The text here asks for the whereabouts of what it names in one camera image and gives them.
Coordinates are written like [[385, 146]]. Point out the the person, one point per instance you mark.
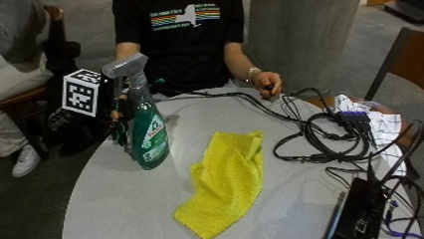
[[180, 43]]

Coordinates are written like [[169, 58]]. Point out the grey concrete pillar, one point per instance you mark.
[[300, 40]]

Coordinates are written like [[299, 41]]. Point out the black bag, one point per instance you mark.
[[66, 66]]

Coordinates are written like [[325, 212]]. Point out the white marker cube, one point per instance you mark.
[[79, 93]]

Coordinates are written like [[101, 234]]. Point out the purple usb hub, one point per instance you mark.
[[352, 117]]

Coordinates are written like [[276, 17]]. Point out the green spray bottle grey trigger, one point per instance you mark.
[[149, 139]]

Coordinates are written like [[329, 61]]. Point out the wooden armchair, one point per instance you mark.
[[54, 20]]

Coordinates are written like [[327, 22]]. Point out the dark furniture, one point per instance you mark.
[[405, 8]]

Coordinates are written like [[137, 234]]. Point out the wooden chair black frame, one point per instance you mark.
[[408, 56]]

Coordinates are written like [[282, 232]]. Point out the small black clicker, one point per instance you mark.
[[268, 88]]

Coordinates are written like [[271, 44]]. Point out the black electronics box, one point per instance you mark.
[[361, 212]]

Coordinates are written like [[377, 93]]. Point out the yellow microfibre cloth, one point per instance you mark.
[[227, 179]]

